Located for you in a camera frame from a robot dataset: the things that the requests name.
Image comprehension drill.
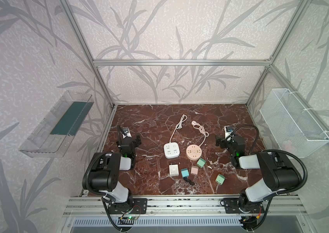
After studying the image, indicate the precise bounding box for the green plug adapter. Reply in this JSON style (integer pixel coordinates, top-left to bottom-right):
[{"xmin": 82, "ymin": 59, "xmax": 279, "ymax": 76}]
[
  {"xmin": 216, "ymin": 174, "xmax": 226, "ymax": 185},
  {"xmin": 197, "ymin": 158, "xmax": 206, "ymax": 168}
]

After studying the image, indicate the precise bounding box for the pink plug adapter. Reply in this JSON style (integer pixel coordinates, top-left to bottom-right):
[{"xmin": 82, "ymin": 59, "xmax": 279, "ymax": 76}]
[{"xmin": 190, "ymin": 166, "xmax": 198, "ymax": 175}]

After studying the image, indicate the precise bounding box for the pink round power strip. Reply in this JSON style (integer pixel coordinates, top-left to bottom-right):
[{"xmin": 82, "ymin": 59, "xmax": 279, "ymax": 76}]
[{"xmin": 186, "ymin": 144, "xmax": 202, "ymax": 161}]

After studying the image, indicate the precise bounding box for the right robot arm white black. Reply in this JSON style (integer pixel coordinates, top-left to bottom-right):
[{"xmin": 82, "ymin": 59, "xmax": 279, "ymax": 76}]
[{"xmin": 216, "ymin": 135, "xmax": 308, "ymax": 213}]

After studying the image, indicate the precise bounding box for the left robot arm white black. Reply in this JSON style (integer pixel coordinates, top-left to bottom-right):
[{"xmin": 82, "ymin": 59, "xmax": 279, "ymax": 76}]
[{"xmin": 82, "ymin": 136, "xmax": 141, "ymax": 208}]

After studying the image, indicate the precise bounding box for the white square plug adapter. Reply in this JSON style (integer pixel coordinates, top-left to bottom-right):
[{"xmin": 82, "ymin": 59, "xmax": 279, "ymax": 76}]
[{"xmin": 169, "ymin": 165, "xmax": 179, "ymax": 177}]

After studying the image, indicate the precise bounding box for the white square power strip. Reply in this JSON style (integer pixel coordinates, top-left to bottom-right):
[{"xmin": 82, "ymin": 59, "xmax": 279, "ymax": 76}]
[{"xmin": 164, "ymin": 142, "xmax": 180, "ymax": 159}]

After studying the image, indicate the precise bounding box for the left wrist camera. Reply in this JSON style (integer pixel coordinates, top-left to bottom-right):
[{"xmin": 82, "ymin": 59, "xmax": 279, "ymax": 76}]
[{"xmin": 121, "ymin": 127, "xmax": 132, "ymax": 138}]

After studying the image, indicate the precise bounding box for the pink power strip cable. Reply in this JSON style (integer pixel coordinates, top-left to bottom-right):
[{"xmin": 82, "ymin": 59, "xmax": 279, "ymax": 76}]
[{"xmin": 191, "ymin": 120, "xmax": 210, "ymax": 148}]

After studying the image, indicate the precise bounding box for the white power strip cable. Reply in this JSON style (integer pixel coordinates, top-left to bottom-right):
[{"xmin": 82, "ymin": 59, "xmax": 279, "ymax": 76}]
[{"xmin": 168, "ymin": 114, "xmax": 188, "ymax": 144}]

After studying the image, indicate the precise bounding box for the teal plug adapter black cord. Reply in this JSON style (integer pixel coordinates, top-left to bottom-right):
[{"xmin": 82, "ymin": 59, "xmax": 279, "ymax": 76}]
[{"xmin": 180, "ymin": 168, "xmax": 196, "ymax": 186}]

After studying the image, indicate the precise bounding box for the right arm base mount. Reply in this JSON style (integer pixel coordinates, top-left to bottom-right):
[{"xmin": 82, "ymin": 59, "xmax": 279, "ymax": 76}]
[{"xmin": 219, "ymin": 198, "xmax": 265, "ymax": 215}]

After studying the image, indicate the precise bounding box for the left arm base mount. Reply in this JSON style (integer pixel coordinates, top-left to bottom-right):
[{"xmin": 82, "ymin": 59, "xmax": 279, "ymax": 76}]
[{"xmin": 108, "ymin": 198, "xmax": 148, "ymax": 214}]

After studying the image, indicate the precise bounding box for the white wire mesh basket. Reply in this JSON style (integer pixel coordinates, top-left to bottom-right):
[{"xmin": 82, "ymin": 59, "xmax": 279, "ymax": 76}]
[{"xmin": 260, "ymin": 88, "xmax": 329, "ymax": 158}]

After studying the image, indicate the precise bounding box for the clear plastic wall bin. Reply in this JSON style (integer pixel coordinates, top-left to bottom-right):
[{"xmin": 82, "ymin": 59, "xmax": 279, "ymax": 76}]
[{"xmin": 19, "ymin": 91, "xmax": 94, "ymax": 158}]

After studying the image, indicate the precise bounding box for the aluminium front rail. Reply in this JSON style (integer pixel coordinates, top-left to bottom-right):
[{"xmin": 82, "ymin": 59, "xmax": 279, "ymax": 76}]
[{"xmin": 63, "ymin": 195, "xmax": 308, "ymax": 217}]

